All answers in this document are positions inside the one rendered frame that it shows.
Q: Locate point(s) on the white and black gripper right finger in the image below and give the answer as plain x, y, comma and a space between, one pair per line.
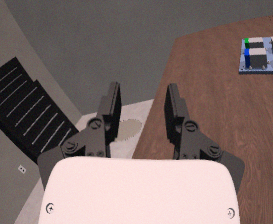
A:
192, 144

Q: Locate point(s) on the white block with green end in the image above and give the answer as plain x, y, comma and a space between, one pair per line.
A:
254, 43

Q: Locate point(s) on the grey block with blue end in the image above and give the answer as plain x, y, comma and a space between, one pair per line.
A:
255, 57

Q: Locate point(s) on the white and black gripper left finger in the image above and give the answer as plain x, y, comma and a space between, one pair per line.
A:
100, 131

